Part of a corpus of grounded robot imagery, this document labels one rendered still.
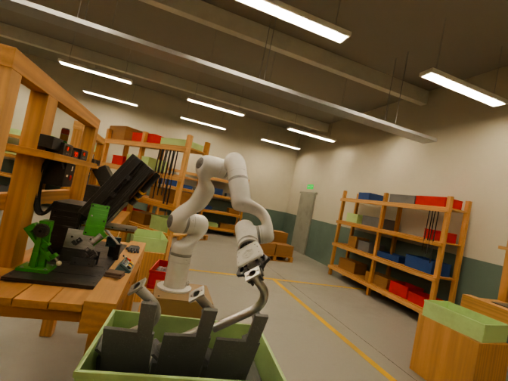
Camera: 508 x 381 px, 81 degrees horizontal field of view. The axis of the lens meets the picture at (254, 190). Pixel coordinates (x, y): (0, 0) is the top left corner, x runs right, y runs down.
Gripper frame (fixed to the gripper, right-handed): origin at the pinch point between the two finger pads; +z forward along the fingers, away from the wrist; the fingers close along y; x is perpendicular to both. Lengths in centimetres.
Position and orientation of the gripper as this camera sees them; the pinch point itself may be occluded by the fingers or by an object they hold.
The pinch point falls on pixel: (255, 276)
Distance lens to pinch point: 104.1
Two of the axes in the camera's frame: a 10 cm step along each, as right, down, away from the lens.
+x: 4.7, 7.7, 4.3
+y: 8.7, -4.9, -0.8
